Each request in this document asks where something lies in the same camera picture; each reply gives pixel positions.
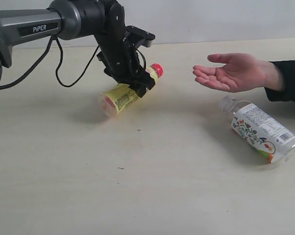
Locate yellow bottle red cap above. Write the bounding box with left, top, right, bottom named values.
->
left=99, top=63, right=164, bottom=118

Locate clear bottle floral label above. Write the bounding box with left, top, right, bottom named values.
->
left=219, top=95, right=295, bottom=164

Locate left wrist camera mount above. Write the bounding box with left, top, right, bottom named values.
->
left=125, top=25, right=156, bottom=49

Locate person's open bare hand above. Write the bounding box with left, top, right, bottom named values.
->
left=193, top=53, right=285, bottom=93

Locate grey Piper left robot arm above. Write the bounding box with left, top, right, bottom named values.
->
left=0, top=0, right=155, bottom=97

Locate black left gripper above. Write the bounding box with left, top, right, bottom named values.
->
left=95, top=22, right=155, bottom=98

